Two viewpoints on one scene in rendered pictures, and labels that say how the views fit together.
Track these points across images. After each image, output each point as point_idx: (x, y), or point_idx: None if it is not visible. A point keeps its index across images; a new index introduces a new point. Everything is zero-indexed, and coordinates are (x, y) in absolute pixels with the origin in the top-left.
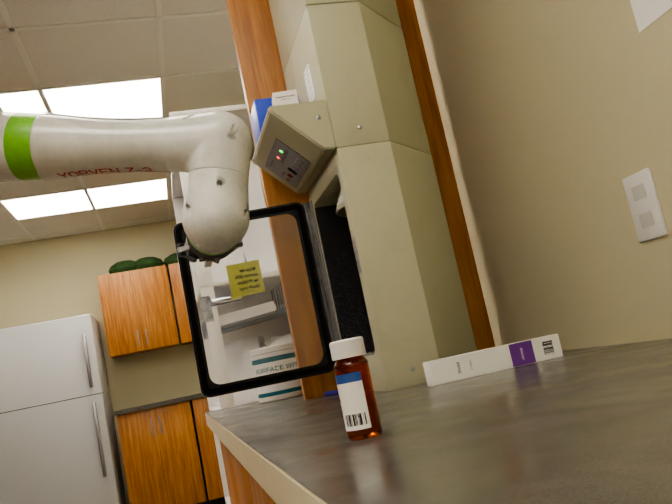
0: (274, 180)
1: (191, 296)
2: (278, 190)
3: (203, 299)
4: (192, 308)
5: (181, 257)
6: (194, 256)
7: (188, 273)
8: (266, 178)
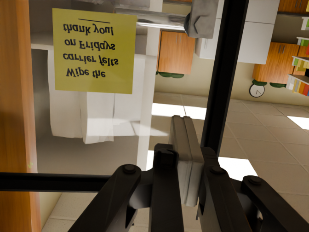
0: (10, 212)
1: (226, 47)
2: (5, 196)
3: (206, 30)
4: (234, 17)
5: (217, 135)
6: (266, 223)
7: (214, 98)
8: (24, 218)
